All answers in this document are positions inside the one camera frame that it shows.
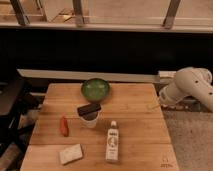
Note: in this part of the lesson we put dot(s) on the beige sponge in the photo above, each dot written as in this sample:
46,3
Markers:
70,154

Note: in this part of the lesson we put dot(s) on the red chili pepper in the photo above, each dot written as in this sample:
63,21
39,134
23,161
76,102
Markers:
64,127

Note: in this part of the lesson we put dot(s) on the white box on shelf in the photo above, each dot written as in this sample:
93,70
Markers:
166,74

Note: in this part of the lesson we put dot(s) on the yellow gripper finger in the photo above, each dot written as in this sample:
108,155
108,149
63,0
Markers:
152,106

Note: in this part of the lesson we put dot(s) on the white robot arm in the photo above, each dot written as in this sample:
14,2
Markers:
189,81

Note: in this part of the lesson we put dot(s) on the white labelled bottle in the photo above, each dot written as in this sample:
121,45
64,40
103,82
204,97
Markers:
112,146

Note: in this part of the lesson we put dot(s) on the black chair at left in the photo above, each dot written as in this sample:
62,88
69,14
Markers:
15,100

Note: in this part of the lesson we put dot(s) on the white cup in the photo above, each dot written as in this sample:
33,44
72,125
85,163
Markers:
90,120

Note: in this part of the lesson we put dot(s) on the dark chocolate bar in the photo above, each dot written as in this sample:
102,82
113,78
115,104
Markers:
89,108

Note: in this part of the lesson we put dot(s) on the grey shelf board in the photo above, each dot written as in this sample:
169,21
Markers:
74,75

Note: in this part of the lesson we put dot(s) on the green bowl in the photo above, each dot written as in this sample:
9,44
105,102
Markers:
95,89

